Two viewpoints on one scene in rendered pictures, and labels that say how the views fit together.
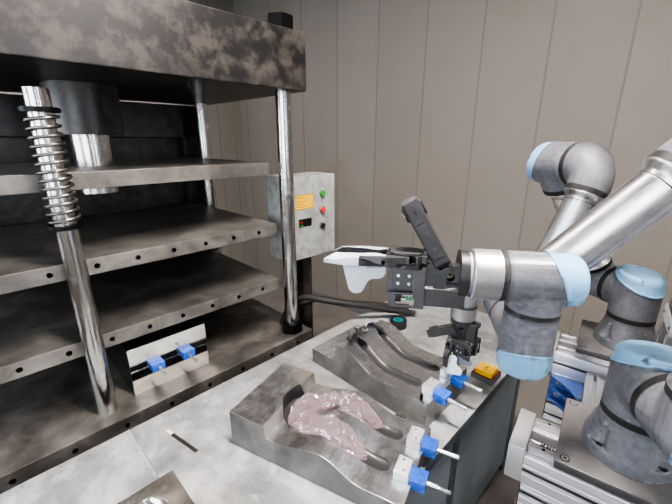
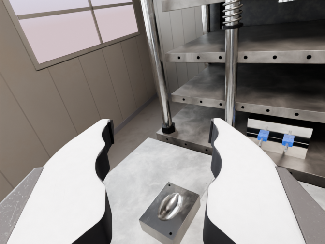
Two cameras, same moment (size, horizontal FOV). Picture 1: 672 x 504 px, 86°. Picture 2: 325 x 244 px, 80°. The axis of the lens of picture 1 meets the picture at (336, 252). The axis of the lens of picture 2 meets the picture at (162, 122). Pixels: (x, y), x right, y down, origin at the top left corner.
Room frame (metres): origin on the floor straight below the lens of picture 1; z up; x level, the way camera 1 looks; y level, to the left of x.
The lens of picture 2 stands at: (0.54, -0.10, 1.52)
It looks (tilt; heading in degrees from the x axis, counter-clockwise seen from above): 30 degrees down; 85
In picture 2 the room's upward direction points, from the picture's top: 10 degrees counter-clockwise
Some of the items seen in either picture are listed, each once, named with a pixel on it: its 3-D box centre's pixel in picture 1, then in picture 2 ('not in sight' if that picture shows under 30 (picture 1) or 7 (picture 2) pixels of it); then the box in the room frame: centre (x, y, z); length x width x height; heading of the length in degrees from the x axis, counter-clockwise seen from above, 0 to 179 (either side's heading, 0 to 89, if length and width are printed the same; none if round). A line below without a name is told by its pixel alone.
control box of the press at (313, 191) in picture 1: (305, 311); not in sight; (1.78, 0.17, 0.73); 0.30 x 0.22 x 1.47; 135
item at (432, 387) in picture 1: (445, 397); not in sight; (0.90, -0.33, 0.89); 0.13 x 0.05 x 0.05; 45
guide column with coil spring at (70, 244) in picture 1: (88, 323); (230, 92); (0.97, 0.74, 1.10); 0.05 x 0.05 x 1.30
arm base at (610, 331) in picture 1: (627, 328); not in sight; (0.96, -0.87, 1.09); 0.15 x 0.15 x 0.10
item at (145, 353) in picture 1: (147, 332); (283, 114); (1.31, 0.77, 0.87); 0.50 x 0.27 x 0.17; 45
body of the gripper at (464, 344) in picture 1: (462, 336); not in sight; (0.99, -0.39, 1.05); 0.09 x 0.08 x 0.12; 45
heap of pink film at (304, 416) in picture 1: (333, 413); not in sight; (0.82, 0.01, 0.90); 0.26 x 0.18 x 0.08; 62
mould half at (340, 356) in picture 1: (384, 358); not in sight; (1.13, -0.18, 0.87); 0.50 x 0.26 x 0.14; 45
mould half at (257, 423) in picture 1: (330, 427); not in sight; (0.82, 0.01, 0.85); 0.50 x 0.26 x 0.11; 62
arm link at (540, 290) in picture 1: (538, 279); not in sight; (0.48, -0.29, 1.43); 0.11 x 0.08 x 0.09; 79
